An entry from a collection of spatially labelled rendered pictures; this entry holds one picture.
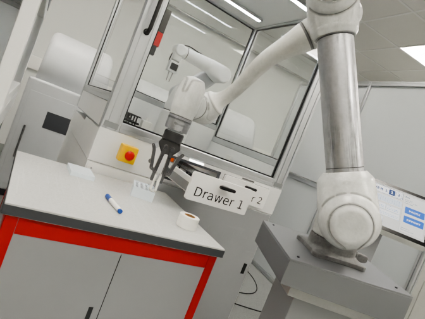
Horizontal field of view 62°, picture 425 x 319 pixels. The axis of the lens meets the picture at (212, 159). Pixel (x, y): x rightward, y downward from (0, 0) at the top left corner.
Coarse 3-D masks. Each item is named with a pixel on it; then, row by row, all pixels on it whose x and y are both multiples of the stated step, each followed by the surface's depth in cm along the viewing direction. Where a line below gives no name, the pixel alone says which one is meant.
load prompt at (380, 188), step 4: (376, 184) 194; (380, 184) 194; (376, 188) 192; (380, 188) 192; (384, 188) 192; (388, 188) 192; (384, 192) 190; (388, 192) 191; (392, 192) 191; (396, 192) 191; (400, 192) 191; (392, 196) 189; (396, 196) 189; (400, 196) 189
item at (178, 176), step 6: (168, 168) 159; (180, 168) 168; (174, 174) 152; (180, 174) 147; (186, 174) 143; (174, 180) 150; (180, 180) 145; (186, 180) 140; (180, 186) 143; (186, 186) 139
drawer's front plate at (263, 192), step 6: (228, 180) 174; (234, 180) 175; (240, 180) 177; (252, 186) 181; (258, 186) 183; (258, 192) 184; (264, 192) 186; (258, 198) 185; (264, 198) 186; (252, 204) 184; (258, 204) 185
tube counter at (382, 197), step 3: (378, 195) 189; (381, 195) 189; (384, 195) 189; (378, 198) 188; (381, 198) 188; (384, 198) 188; (387, 198) 188; (390, 198) 188; (384, 201) 187; (387, 201) 187; (390, 201) 187; (393, 201) 187; (396, 201) 187; (399, 201) 187; (393, 204) 186; (396, 204) 186; (399, 204) 186; (399, 207) 185
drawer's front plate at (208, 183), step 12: (192, 180) 133; (204, 180) 135; (216, 180) 137; (192, 192) 134; (216, 192) 139; (228, 192) 141; (240, 192) 144; (252, 192) 146; (216, 204) 140; (228, 204) 142
